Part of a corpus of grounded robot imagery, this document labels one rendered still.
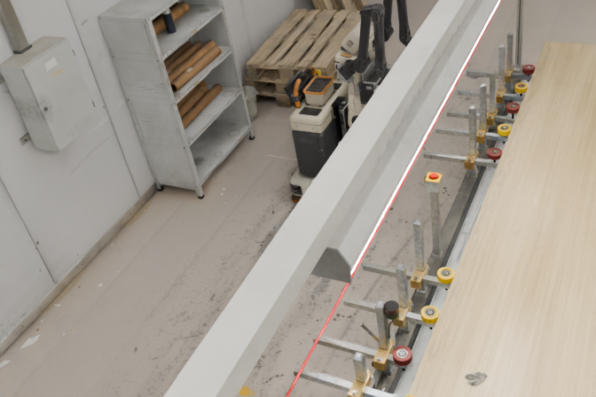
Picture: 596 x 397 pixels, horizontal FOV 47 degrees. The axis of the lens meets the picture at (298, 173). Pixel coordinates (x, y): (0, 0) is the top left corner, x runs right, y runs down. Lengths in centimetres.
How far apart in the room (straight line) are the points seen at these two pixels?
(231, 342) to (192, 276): 383
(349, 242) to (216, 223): 397
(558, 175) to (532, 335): 110
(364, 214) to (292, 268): 27
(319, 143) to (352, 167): 342
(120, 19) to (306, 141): 153
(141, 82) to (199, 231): 118
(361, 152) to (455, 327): 181
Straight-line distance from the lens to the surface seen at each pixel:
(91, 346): 467
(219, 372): 98
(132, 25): 486
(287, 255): 111
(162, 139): 531
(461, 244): 381
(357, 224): 129
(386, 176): 140
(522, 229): 349
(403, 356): 294
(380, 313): 283
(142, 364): 442
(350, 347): 304
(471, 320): 306
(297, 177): 499
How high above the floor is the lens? 321
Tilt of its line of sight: 36 degrees down
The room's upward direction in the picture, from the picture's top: 11 degrees counter-clockwise
